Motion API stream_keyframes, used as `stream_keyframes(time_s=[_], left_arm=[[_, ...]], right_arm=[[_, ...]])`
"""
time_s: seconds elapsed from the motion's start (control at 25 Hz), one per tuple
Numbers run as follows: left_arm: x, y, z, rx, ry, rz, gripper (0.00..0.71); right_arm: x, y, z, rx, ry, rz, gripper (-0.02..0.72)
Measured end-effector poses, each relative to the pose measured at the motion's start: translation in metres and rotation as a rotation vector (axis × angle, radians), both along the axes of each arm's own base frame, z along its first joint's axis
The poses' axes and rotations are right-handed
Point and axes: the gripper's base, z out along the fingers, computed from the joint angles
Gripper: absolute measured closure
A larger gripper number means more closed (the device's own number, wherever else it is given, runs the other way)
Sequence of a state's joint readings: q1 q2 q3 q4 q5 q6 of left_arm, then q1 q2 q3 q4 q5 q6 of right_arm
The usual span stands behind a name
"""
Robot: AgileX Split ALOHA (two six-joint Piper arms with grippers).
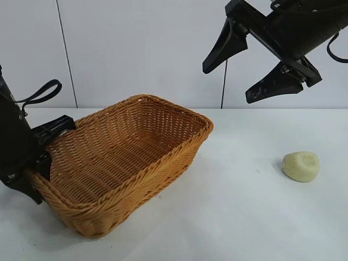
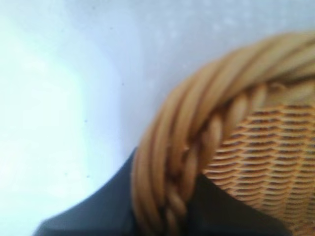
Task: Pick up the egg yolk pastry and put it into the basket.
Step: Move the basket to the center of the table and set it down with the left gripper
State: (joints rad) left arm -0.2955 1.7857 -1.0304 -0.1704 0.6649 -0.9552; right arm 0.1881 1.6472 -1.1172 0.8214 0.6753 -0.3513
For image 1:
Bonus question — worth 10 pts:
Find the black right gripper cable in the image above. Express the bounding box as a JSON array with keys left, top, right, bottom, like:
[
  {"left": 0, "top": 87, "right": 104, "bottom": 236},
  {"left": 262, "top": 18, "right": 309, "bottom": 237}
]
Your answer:
[{"left": 327, "top": 32, "right": 348, "bottom": 62}]

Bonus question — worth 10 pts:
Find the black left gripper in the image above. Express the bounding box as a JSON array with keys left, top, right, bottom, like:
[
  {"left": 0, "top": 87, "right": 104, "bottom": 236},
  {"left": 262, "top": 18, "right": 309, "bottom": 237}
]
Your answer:
[{"left": 0, "top": 64, "right": 77, "bottom": 206}]

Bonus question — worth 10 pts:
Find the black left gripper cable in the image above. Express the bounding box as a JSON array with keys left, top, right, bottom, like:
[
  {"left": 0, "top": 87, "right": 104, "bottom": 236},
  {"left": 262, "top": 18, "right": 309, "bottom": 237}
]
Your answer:
[{"left": 12, "top": 79, "right": 63, "bottom": 117}]

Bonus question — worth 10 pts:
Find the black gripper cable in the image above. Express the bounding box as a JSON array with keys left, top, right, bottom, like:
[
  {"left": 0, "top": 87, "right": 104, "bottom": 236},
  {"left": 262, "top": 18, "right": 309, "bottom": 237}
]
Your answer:
[
  {"left": 327, "top": 32, "right": 348, "bottom": 62},
  {"left": 12, "top": 79, "right": 63, "bottom": 117}
]

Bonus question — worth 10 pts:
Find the brown woven wicker basket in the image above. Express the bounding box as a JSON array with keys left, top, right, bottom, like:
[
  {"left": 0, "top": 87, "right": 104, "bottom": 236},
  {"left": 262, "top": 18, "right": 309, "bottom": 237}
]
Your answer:
[{"left": 27, "top": 94, "right": 215, "bottom": 239}]

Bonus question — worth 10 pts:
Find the pale yellow egg yolk pastry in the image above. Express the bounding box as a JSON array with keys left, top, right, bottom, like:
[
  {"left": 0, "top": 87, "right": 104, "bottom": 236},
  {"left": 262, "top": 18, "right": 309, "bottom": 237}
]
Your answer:
[{"left": 282, "top": 151, "right": 320, "bottom": 183}]

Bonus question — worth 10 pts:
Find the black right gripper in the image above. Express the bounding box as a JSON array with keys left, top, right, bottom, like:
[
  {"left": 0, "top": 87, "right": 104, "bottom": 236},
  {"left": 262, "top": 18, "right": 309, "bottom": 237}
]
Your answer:
[{"left": 202, "top": 0, "right": 348, "bottom": 104}]

